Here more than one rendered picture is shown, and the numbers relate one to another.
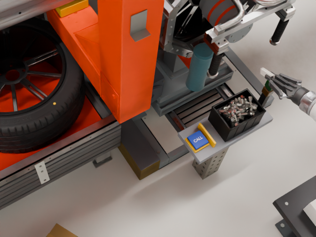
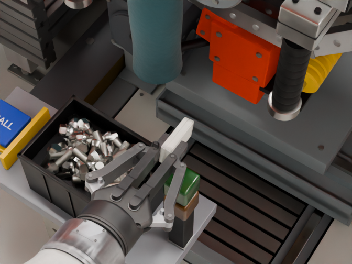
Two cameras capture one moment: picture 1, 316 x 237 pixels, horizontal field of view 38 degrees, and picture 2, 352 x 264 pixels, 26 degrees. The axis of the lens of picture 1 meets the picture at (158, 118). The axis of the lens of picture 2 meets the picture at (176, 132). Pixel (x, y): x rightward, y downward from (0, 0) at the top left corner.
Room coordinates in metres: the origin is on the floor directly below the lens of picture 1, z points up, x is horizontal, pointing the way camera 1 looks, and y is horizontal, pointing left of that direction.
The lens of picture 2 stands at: (1.08, -0.93, 1.59)
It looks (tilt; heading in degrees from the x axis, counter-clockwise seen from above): 59 degrees down; 75
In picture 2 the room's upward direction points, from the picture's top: straight up
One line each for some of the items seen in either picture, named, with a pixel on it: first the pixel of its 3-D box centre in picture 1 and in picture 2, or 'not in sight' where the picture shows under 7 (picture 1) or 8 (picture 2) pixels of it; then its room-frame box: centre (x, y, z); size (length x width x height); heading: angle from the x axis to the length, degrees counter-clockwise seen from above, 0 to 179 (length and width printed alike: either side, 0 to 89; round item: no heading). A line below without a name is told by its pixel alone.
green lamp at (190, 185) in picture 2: (271, 83); (181, 184); (1.21, -0.46, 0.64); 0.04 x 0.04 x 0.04; 42
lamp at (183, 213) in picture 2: (268, 90); (181, 200); (1.21, -0.46, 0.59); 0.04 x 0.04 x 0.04; 42
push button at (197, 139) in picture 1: (197, 140); (3, 124); (0.96, -0.19, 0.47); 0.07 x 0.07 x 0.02; 42
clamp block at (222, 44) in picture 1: (216, 41); not in sight; (1.15, -0.17, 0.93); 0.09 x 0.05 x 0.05; 42
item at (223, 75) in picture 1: (179, 70); (289, 104); (1.57, -0.08, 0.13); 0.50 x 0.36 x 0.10; 132
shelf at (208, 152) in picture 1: (225, 126); (84, 182); (1.08, -0.32, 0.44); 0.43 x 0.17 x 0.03; 132
